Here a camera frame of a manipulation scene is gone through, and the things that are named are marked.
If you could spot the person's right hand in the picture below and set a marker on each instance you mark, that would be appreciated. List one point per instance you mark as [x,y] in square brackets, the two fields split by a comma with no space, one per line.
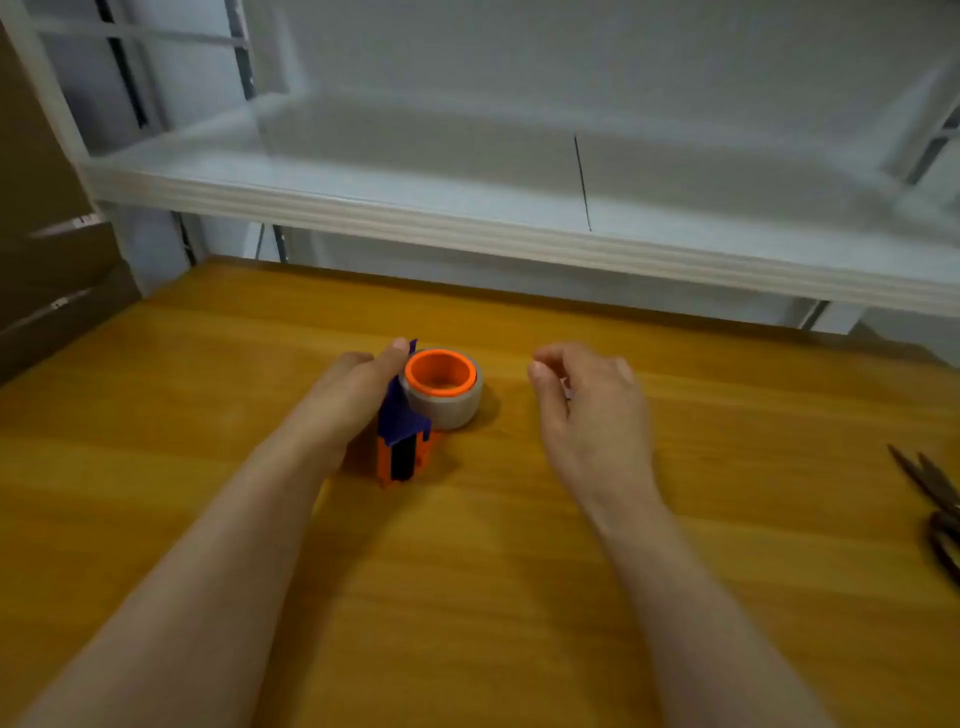
[600,427]

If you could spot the person's left hand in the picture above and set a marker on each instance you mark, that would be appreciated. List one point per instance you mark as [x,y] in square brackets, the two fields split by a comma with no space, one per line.
[352,401]

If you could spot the orange and blue tape dispenser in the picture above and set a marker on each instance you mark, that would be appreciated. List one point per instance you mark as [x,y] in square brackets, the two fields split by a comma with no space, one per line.
[403,429]

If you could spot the person's right forearm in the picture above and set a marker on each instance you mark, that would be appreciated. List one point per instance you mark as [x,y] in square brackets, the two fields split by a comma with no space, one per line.
[697,622]

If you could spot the clear tape roll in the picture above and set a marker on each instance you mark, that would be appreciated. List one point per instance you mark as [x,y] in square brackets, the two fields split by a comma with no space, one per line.
[459,411]

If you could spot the person's left forearm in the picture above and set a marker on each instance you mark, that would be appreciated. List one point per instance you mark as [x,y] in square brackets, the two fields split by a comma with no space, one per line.
[202,600]

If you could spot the white metal shelf rack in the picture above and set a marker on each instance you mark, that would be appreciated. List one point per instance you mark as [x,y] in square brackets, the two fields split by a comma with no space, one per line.
[465,195]

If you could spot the black scissors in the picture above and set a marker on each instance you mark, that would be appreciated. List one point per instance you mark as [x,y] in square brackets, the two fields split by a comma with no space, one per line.
[934,487]

